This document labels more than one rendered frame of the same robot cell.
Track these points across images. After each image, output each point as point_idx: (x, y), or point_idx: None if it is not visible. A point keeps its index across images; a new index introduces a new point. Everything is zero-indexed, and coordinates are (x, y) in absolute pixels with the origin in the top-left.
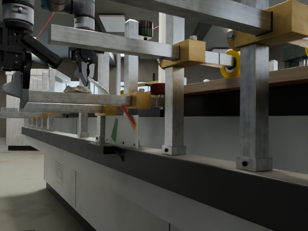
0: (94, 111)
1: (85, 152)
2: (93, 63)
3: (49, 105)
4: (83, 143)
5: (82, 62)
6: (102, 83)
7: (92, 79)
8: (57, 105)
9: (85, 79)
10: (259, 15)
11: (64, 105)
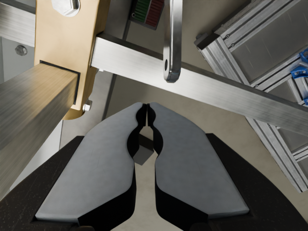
0: (129, 42)
1: (111, 95)
2: (46, 227)
3: (261, 94)
4: (105, 111)
5: (231, 199)
6: (25, 111)
7: (179, 15)
8: (242, 87)
9: (167, 108)
10: None
11: (223, 80)
